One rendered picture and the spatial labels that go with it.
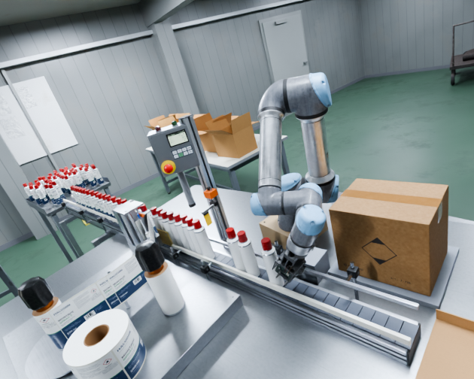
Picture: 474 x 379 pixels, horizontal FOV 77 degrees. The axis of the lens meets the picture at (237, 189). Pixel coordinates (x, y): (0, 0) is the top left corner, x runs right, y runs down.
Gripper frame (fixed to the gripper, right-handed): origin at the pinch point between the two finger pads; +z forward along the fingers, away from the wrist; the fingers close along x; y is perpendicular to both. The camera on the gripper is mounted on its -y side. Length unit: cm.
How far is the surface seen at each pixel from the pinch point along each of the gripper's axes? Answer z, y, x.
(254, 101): 230, -465, -333
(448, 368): -15.5, 2.0, 46.8
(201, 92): 193, -342, -381
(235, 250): 4.2, 2.5, -21.4
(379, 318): -10.8, -1.2, 29.4
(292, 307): 4.2, 5.9, 7.6
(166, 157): -12, -2, -66
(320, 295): -1.2, -1.2, 12.8
